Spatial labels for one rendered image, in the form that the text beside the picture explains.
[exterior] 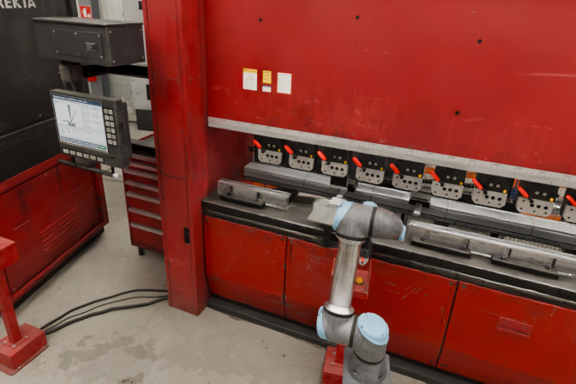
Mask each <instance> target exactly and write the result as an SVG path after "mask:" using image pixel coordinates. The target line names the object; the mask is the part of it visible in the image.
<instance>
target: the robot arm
mask: <svg viewBox="0 0 576 384"><path fill-rule="evenodd" d="M333 229H334V230H336V237H337V238H338V239H339V245H338V250H337V255H336V261H335V266H334V271H333V280H332V285H331V290H330V296H329V300H328V301H326V302H325V303H324V306H321V307H320V309H319V312H318V317H317V324H316V329H317V334H318V336H319V337H320V338H321V339H325V340H327V341H328V342H330V341H331V342H334V343H336V344H339V345H344V346H347V347H350V348H353V349H354V350H353V351H352V353H351V354H350V356H349V358H348V363H347V369H348V372H349V374H350V375H351V377H352V378H353V379H354V380H355V381H357V382H359V383H361V384H381V383H382V382H383V381H384V380H385V378H386V376H387V363H386V359H385V354H386V349H387V342H388V339H389V336H388V334H389V329H388V325H387V324H386V322H385V321H384V320H383V319H382V318H381V317H380V316H378V315H376V314H373V313H366V314H365V313H363V314H361V315H360V316H357V315H354V308H353V307H352V306H351V301H352V296H353V291H354V286H355V281H356V276H357V266H358V262H359V264H360V265H361V266H363V265H364V264H365V263H367V261H368V260H369V259H370V258H371V256H372V254H373V249H372V248H371V247H372V238H379V239H392V240H395V241H401V242H402V241H404V238H405V229H406V227H405V225H403V222H402V220H401V219H400V217H399V216H397V215H396V214H395V213H392V212H391V211H389V210H387V209H385V208H382V207H378V206H377V205H376V204H375V203H374V202H372V201H366V202H364V203H363V204H361V203H356V202H352V201H343V202H341V204H340V205H339V208H338V210H337V212H336V214H335V217H334V221H333ZM362 258H363V263H362Z"/></svg>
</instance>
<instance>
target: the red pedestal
mask: <svg viewBox="0 0 576 384"><path fill-rule="evenodd" d="M19 260H20V256H19V253H18V249H17V246H16V243H15V242H14V241H11V240H8V239H7V238H4V237H0V311H1V315H2V318H3V323H4V326H5V329H6V332H7V334H8V335H7V336H6V337H4V338H3V339H1V340H0V371H2V372H4V373H5V374H7V375H10V376H13V375H15V374H16V373H17V372H18V371H19V370H21V369H22V368H23V367H25V366H26V365H27V364H28V363H30V362H31V361H32V360H33V359H34V358H36V356H38V355H39V354H40V353H41V352H43V351H44V350H45V349H46V348H48V347H49V346H50V345H48V344H47V340H46V336H45V331H43V330H41V329H39V328H37V327H34V326H32V325H29V324H27V323H26V322H25V323H24V324H22V325H21V326H19V325H18V321H17V319H16V315H15V310H14V306H13V303H12V300H11V296H10V294H9V288H8V285H7V281H6V278H5V275H4V271H3V270H4V268H6V267H9V266H10V265H12V264H14V263H16V262H17V261H19Z"/></svg>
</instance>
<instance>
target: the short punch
mask: <svg viewBox="0 0 576 384"><path fill-rule="evenodd" d="M348 177H349V175H347V177H336V176H332V175H331V178H330V187H331V188H336V189H343V190H347V185H348Z"/></svg>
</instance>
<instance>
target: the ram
mask: <svg viewBox="0 0 576 384"><path fill-rule="evenodd" d="M204 20H205V44H206V69H207V120H208V117H216V118H221V119H226V120H232V121H238V122H243V123H252V124H258V125H263V126H269V127H274V128H280V129H289V130H296V131H301V132H306V133H311V134H317V135H327V136H332V137H338V138H343V139H349V140H354V141H364V142H369V143H374V144H381V145H386V146H391V147H401V148H407V149H412V150H418V151H423V152H428V153H438V154H444V155H449V156H454V157H460V158H466V159H475V160H481V161H486V162H492V163H497V164H503V165H512V166H518V167H524V168H529V169H534V170H540V171H550V172H555V173H560V174H566V175H572V176H576V0H204ZM243 69H257V83H256V90H250V89H244V88H243ZM263 70H266V71H271V84H270V83H263ZM278 72H280V73H288V74H292V75H291V94H286V93H277V77H278ZM262 85H265V86H271V92H264V91H262ZM208 126H210V127H215V128H221V129H229V130H235V131H240V132H245V133H250V134H256V135H264V136H270V137H275V138H280V139H286V140H291V141H300V142H305V143H310V144H316V145H321V146H326V147H335V148H340V149H345V150H351V151H356V152H361V153H370V154H375V155H380V156H386V157H391V158H396V159H405V160H410V161H416V162H421V163H426V164H432V165H440V166H446V167H451V168H456V169H461V170H467V171H475V172H481V173H486V174H491V175H496V176H502V177H510V178H516V179H521V180H526V181H532V182H537V183H546V184H551V185H556V186H562V187H567V188H572V189H576V183H572V182H567V181H562V180H556V179H551V178H546V177H536V176H531V175H526V174H520V173H515V172H510V171H500V170H495V169H490V168H484V167H479V166H474V165H464V164H459V163H454V162H448V161H443V160H438V159H428V158H423V157H418V156H412V155H407V154H402V153H392V152H387V151H382V150H376V149H371V148H366V147H356V146H351V145H346V144H340V143H335V142H330V141H320V140H315V139H310V138H304V137H299V136H294V135H284V134H279V133H274V132H268V131H263V130H258V129H248V128H243V127H238V126H232V125H226V124H221V123H211V122H208Z"/></svg>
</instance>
